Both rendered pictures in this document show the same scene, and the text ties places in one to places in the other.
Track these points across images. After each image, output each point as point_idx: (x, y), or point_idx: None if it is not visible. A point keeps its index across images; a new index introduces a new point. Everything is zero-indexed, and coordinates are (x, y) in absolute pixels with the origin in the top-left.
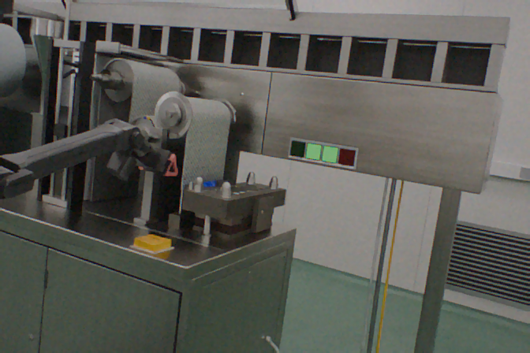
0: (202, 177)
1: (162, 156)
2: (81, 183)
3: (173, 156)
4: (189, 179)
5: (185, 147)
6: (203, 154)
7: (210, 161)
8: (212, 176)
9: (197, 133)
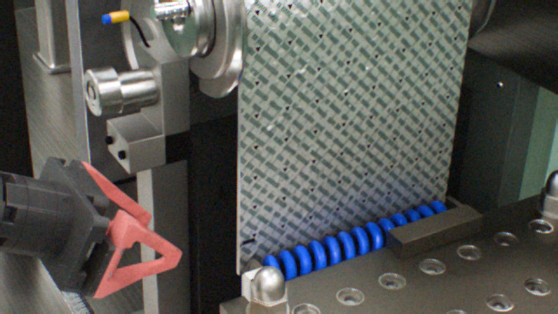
0: (338, 214)
1: (77, 232)
2: (23, 168)
3: (123, 228)
4: (274, 235)
5: (238, 140)
6: (333, 139)
7: (378, 152)
8: (391, 198)
9: (294, 79)
